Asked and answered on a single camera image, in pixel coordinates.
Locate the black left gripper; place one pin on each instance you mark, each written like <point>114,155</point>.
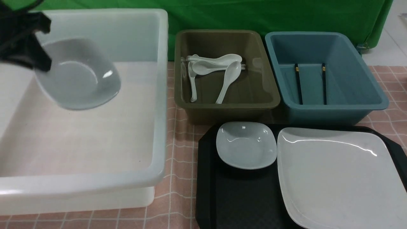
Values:
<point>18,42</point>

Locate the small white bowl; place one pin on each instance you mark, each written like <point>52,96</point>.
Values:
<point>81,76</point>
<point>246,145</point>

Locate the black chopstick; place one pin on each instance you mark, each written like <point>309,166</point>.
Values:
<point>324,82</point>
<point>296,66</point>

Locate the large white square plate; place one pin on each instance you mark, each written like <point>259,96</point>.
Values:
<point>339,180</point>

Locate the large white plastic bin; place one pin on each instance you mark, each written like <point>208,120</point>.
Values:
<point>108,157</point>

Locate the white ceramic spoon, left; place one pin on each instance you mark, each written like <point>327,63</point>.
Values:
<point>192,74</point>

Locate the white ceramic spoon,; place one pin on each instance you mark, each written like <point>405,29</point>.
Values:
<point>204,67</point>
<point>232,73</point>
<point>192,74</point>
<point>224,60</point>

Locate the white ceramic spoon, middle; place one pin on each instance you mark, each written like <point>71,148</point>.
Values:
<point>204,67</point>

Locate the white ceramic spoon, top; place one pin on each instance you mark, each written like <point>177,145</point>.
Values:
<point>224,60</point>

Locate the white ceramic spoon, right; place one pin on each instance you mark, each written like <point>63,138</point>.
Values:
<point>232,73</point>

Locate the pink checkered tablecloth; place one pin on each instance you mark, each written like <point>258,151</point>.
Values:
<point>174,203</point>

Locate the olive green plastic bin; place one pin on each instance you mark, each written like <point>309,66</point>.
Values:
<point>247,99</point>

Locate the black plastic serving tray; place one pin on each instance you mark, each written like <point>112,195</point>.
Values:
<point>232,198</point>

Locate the teal blue plastic bin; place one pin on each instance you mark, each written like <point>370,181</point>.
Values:
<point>352,90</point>

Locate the green backdrop cloth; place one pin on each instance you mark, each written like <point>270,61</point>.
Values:
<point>362,21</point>

